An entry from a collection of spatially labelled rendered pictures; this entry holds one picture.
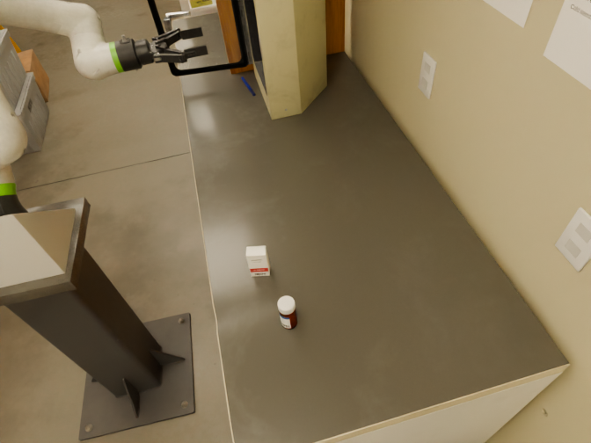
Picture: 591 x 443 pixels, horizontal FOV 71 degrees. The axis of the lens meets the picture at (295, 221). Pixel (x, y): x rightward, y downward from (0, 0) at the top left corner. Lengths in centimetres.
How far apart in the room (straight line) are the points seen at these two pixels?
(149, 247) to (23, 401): 91
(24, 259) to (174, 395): 101
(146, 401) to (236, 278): 108
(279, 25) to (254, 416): 106
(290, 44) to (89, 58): 62
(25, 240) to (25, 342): 135
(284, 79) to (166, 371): 136
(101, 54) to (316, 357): 110
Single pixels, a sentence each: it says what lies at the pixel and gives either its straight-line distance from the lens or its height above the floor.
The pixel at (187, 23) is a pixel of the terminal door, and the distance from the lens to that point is 169.
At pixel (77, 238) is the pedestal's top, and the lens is 133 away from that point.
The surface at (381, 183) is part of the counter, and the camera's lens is 126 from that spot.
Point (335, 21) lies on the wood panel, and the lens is 184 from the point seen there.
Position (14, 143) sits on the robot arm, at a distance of 115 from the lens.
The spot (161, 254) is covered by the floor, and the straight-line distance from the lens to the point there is 244.
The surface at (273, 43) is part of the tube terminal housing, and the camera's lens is 139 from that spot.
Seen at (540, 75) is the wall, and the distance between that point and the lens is 95.
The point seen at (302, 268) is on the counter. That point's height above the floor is 94.
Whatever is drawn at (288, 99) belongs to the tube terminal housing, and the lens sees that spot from 149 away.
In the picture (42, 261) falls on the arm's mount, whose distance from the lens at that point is 123.
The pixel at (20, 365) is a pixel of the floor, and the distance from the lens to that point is 243.
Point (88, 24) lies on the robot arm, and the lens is 155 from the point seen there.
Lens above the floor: 181
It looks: 49 degrees down
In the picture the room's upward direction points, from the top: 7 degrees counter-clockwise
